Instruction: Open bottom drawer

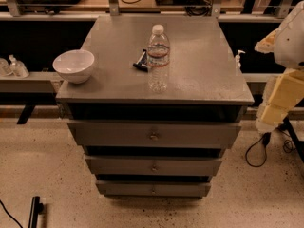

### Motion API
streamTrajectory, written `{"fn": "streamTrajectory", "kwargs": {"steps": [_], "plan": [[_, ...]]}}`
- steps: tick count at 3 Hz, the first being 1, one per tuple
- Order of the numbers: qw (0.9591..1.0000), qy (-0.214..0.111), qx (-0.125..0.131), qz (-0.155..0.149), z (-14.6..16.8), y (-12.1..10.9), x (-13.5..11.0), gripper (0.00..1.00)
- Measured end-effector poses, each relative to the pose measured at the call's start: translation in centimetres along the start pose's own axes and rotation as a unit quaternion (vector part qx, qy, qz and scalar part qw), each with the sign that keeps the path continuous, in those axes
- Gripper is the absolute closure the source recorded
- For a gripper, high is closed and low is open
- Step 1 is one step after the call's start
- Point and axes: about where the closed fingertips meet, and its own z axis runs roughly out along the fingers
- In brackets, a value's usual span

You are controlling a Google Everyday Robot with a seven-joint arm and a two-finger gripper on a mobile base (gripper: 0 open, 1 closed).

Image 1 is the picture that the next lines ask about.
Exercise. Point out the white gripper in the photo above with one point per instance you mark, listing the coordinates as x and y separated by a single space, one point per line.
291 45

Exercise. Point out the grey bottom drawer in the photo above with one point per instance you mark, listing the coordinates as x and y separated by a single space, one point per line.
157 189

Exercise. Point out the grey drawer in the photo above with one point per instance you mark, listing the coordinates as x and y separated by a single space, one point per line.
154 134
157 189
118 165

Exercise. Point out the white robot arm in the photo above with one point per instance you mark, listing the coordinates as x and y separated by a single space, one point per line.
289 42

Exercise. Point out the grey drawer cabinet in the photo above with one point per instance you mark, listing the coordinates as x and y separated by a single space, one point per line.
205 85

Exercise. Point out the grey top drawer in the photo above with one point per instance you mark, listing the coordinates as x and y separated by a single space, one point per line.
154 134

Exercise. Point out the grey middle drawer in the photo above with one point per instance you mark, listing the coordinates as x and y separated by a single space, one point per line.
118 165

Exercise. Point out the white pump dispenser bottle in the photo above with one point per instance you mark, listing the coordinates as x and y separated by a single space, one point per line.
238 57

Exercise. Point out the black table leg right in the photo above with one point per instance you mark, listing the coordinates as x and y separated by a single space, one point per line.
299 145

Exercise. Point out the clear plastic water bottle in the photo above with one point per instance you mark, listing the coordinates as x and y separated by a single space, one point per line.
158 59

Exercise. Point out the black and white razor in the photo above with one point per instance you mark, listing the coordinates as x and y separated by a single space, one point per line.
141 64

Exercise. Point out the white bowl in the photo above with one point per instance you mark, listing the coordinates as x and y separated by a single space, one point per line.
74 66

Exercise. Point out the clear sanitizer bottle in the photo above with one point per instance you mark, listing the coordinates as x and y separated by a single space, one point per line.
18 68

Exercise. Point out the clear round bottle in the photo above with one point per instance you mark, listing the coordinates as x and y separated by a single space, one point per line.
4 67

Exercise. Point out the black stand bottom left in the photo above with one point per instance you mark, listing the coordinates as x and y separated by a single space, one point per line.
36 209

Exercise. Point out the grey metal shelf rail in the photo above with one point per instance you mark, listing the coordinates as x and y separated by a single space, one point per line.
36 82

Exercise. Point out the black bracket left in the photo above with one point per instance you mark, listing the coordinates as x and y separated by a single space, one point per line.
26 113

